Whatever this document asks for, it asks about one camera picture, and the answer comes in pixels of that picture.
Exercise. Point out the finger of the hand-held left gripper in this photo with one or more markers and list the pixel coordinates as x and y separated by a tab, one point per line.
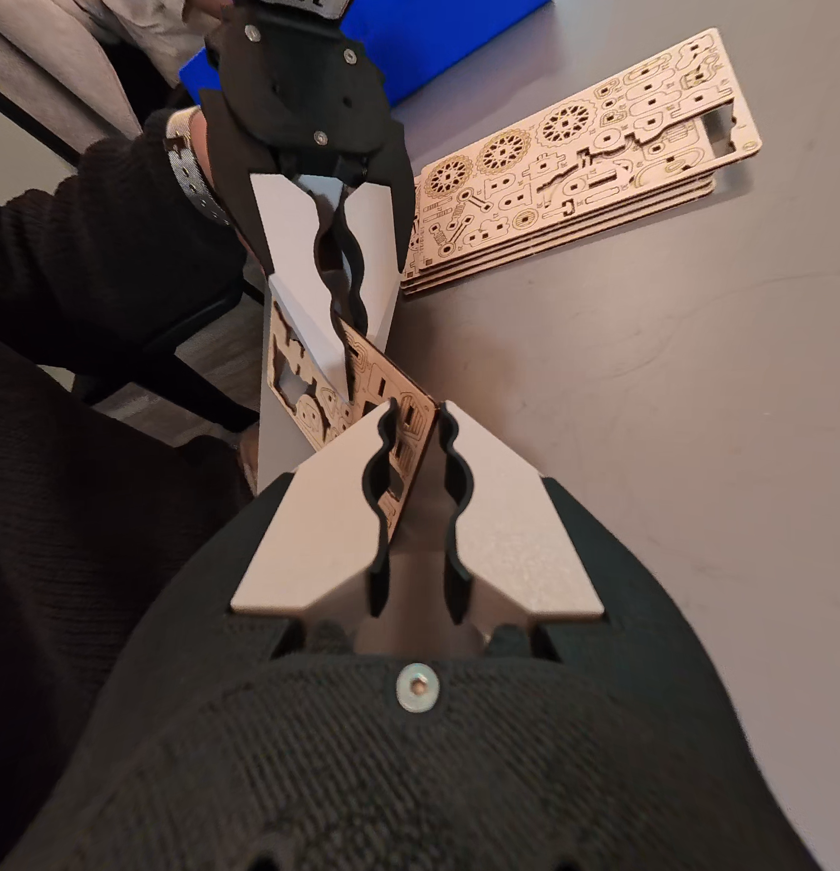
375	258
290	258

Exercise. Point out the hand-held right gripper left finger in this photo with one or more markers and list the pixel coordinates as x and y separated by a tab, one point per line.
311	537

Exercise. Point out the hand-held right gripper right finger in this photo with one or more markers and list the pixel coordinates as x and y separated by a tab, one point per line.
522	544

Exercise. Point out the wooden puzzle sheet with cutouts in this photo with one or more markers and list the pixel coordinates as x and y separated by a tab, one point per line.
382	401

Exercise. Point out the person's left forearm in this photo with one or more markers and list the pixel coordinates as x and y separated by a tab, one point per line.
100	231

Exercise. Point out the grey desk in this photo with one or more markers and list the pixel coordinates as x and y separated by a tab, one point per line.
665	408

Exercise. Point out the person's left hand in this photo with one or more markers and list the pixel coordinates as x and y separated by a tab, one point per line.
203	146

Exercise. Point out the blue box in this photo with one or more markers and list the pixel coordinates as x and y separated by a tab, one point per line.
447	41

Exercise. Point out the stack of wooden puzzle sheets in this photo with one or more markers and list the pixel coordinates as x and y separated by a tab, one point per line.
563	246

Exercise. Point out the person's black clothing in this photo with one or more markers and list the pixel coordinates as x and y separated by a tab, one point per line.
86	578

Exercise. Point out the stack of wooden gear sheets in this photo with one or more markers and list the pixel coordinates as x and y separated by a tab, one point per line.
597	156

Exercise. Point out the grey upholstered chair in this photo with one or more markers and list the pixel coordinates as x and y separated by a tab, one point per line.
45	61

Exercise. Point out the black chair frame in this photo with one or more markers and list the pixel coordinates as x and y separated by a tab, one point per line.
188	388

